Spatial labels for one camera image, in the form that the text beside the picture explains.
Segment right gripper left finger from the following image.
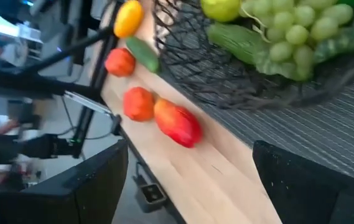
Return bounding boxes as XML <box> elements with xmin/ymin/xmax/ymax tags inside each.
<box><xmin>0</xmin><ymin>139</ymin><xmax>129</xmax><ymax>224</ymax></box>

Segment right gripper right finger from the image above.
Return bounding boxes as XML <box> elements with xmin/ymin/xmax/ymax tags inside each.
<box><xmin>253</xmin><ymin>139</ymin><xmax>354</xmax><ymax>224</ymax></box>

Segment orange ribbed toy pumpkin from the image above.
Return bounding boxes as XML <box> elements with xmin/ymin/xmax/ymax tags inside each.
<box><xmin>123</xmin><ymin>86</ymin><xmax>156</xmax><ymax>123</ymax></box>

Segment red orange toy mango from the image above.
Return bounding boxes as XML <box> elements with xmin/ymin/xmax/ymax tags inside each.
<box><xmin>153</xmin><ymin>98</ymin><xmax>203</xmax><ymax>149</ymax></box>

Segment orange-red pepper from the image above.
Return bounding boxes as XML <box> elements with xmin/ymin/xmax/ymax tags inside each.
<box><xmin>104</xmin><ymin>47</ymin><xmax>136</xmax><ymax>78</ymax></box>

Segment green toy grape bunch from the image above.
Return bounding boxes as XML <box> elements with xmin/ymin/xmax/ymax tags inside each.
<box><xmin>238</xmin><ymin>0</ymin><xmax>354</xmax><ymax>82</ymax></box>

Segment light green toy cucumber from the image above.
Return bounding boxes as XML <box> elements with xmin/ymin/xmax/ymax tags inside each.
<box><xmin>125</xmin><ymin>36</ymin><xmax>161</xmax><ymax>74</ymax></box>

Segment yellow toy pepper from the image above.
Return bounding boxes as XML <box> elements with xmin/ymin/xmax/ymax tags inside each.
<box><xmin>113</xmin><ymin>0</ymin><xmax>145</xmax><ymax>39</ymax></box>

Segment yellow green toy apple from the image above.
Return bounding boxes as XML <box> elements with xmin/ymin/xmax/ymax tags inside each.
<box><xmin>200</xmin><ymin>0</ymin><xmax>242</xmax><ymax>23</ymax></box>

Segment grey woven placemat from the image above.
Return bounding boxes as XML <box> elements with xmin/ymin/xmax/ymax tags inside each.
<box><xmin>154</xmin><ymin>0</ymin><xmax>354</xmax><ymax>184</ymax></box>

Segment dark grey desk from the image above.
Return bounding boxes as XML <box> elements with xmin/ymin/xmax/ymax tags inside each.
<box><xmin>0</xmin><ymin>67</ymin><xmax>103</xmax><ymax>102</ymax></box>

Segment black wire basket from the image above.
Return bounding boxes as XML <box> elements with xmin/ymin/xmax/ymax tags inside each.
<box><xmin>151</xmin><ymin>0</ymin><xmax>354</xmax><ymax>111</ymax></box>

